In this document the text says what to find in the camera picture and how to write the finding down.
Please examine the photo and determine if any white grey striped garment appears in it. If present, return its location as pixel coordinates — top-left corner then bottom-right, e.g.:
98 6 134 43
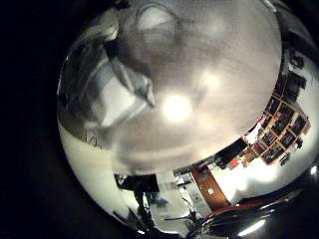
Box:
57 21 157 134

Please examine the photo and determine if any wooden shelf with boxes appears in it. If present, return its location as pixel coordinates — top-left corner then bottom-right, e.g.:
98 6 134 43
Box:
244 72 313 167

